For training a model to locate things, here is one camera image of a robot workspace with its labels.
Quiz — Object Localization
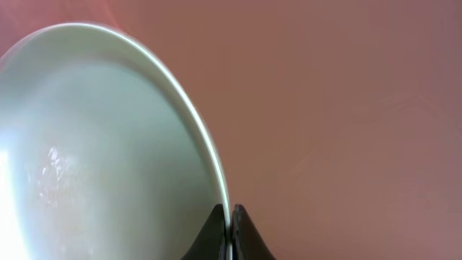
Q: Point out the light blue plate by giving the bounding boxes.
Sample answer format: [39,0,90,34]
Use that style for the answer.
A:
[1,23,229,259]

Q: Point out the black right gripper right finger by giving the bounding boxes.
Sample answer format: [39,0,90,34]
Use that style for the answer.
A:
[231,204,276,260]

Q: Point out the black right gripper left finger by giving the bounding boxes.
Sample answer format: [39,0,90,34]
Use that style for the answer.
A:
[181,204,227,260]

